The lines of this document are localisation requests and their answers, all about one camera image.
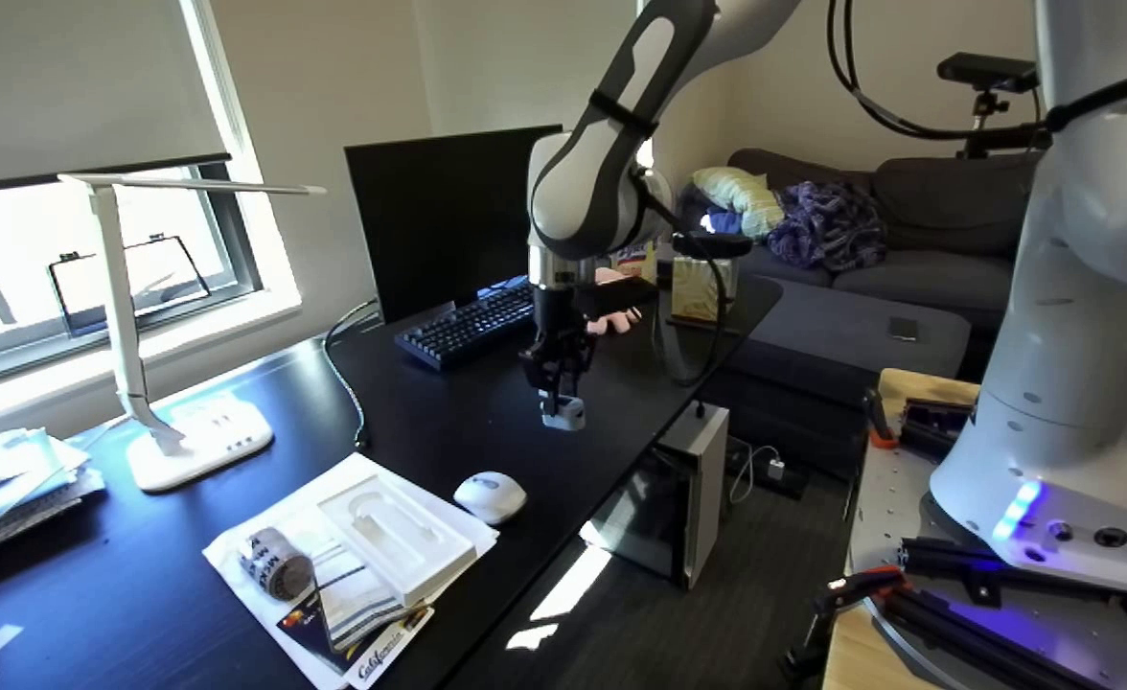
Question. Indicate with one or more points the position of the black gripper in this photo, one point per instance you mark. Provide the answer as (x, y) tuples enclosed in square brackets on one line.
[(565, 326)]

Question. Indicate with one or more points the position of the white desk lamp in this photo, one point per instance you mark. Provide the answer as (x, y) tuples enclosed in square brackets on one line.
[(194, 443)]

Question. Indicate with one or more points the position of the black backlit keyboard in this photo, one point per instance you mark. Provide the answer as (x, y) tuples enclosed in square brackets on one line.
[(468, 331)]

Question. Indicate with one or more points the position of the white computer mouse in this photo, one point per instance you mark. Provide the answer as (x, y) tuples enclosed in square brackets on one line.
[(488, 495)]

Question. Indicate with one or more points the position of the silver computer tower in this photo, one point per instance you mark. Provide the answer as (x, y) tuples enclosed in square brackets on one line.
[(681, 500)]

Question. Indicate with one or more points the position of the patterned tissue box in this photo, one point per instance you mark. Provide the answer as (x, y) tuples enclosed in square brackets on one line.
[(703, 290)]

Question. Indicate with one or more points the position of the black computer monitor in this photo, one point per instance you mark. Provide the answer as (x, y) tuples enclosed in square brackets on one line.
[(442, 218)]

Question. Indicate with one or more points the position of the clear plastic packaging tray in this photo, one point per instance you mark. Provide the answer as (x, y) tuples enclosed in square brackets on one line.
[(395, 537)]

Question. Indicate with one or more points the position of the black power strip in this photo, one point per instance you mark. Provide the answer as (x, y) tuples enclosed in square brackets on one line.
[(781, 472)]

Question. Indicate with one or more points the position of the pale green pillow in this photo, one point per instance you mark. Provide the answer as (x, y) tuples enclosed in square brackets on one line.
[(737, 197)]

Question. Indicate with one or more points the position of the upholstered ottoman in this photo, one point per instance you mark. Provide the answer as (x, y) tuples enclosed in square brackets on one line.
[(851, 340)]

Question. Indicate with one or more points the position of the purple blanket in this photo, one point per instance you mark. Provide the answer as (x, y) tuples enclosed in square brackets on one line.
[(825, 229)]

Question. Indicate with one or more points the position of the colourful printed booklet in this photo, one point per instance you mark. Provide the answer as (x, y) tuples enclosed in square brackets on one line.
[(359, 638)]

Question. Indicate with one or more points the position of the small white window blind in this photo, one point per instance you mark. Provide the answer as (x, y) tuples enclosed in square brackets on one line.
[(500, 64)]

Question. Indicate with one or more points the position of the grey bandage roll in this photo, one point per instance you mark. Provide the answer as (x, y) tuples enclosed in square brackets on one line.
[(279, 560)]

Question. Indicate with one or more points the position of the wooden robot mounting table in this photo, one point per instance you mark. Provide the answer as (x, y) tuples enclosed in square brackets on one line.
[(874, 513)]

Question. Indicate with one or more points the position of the dark phone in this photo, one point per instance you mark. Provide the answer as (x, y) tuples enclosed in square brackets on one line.
[(905, 331)]

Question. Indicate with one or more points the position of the orange black clamp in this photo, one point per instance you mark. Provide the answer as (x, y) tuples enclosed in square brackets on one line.
[(845, 596), (920, 425)]

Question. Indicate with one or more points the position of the white paper sheets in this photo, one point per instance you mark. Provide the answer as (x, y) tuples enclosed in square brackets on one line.
[(271, 616)]

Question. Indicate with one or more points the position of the dark grey sofa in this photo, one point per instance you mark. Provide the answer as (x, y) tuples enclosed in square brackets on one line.
[(949, 224)]

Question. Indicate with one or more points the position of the stack of magazines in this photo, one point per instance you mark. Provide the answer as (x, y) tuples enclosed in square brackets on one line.
[(10, 485)]

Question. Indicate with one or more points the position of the large white window blind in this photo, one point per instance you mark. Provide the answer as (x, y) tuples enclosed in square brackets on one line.
[(68, 81)]

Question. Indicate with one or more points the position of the black aluminium rail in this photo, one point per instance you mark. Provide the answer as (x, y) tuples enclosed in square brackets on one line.
[(985, 638)]

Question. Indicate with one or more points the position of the black camera on tripod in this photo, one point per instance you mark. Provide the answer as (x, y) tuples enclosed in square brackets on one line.
[(989, 76)]

